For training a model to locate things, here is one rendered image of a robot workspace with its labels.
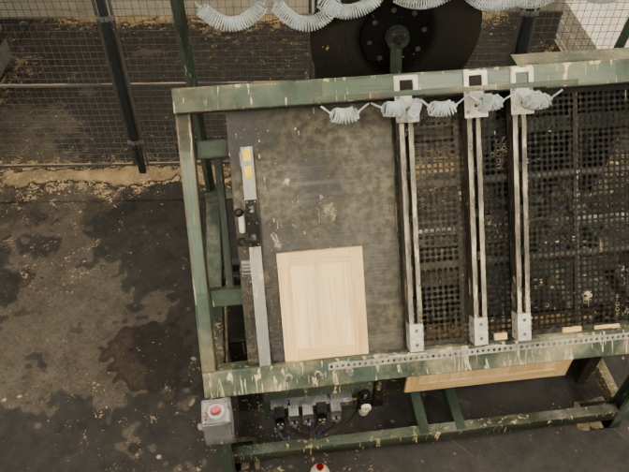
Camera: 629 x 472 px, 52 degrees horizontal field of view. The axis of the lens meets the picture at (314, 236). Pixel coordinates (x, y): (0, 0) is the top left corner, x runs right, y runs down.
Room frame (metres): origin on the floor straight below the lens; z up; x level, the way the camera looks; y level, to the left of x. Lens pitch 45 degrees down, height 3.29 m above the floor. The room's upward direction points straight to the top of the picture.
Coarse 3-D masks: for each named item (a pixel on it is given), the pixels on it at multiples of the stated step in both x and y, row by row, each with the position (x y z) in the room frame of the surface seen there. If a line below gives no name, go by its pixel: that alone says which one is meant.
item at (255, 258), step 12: (252, 156) 2.09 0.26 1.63; (252, 168) 2.06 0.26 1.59; (252, 180) 2.03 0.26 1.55; (252, 192) 2.00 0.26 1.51; (252, 252) 1.85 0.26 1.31; (252, 264) 1.82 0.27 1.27; (252, 276) 1.79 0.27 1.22; (264, 288) 1.76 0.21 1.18; (264, 300) 1.73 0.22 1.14; (264, 312) 1.69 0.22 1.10; (264, 324) 1.66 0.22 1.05; (264, 336) 1.63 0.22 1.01; (264, 348) 1.59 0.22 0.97; (264, 360) 1.56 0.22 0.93
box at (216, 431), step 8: (208, 400) 1.37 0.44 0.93; (216, 400) 1.37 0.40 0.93; (224, 400) 1.37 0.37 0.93; (224, 408) 1.33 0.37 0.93; (208, 416) 1.29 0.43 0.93; (224, 416) 1.29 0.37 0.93; (232, 416) 1.35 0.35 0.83; (208, 424) 1.26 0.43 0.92; (216, 424) 1.26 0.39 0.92; (224, 424) 1.26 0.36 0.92; (232, 424) 1.30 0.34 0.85; (208, 432) 1.25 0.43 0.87; (216, 432) 1.26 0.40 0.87; (224, 432) 1.26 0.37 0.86; (232, 432) 1.27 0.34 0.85; (208, 440) 1.25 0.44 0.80; (216, 440) 1.26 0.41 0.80; (224, 440) 1.26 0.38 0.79; (232, 440) 1.26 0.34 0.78
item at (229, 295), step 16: (416, 128) 2.28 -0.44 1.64; (432, 128) 2.28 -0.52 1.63; (496, 128) 2.31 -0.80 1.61; (528, 128) 2.31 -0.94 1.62; (544, 128) 2.32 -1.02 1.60; (592, 128) 2.34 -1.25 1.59; (208, 144) 2.17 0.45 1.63; (224, 144) 2.17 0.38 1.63; (224, 192) 2.06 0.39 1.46; (224, 208) 2.02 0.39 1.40; (224, 224) 1.98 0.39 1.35; (224, 240) 1.94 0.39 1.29; (224, 256) 1.90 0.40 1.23; (432, 272) 1.90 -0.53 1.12; (496, 272) 1.92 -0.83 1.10; (224, 288) 1.80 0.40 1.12; (240, 288) 1.80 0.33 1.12; (224, 304) 1.75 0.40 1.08; (240, 304) 1.76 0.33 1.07
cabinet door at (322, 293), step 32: (288, 256) 1.86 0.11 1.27; (320, 256) 1.87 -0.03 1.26; (352, 256) 1.88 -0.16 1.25; (288, 288) 1.78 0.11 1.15; (320, 288) 1.79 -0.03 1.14; (352, 288) 1.79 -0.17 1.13; (288, 320) 1.69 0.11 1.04; (320, 320) 1.70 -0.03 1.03; (352, 320) 1.71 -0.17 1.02; (288, 352) 1.60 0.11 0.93; (320, 352) 1.61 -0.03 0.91; (352, 352) 1.62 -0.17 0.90
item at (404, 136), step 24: (408, 96) 2.24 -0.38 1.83; (408, 120) 2.18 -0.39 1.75; (408, 144) 2.16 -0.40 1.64; (408, 168) 2.11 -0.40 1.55; (408, 192) 2.05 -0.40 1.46; (408, 216) 1.96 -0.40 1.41; (408, 240) 1.90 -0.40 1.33; (408, 264) 1.84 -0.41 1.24; (408, 288) 1.77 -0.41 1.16; (408, 312) 1.72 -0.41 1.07; (408, 336) 1.66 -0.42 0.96
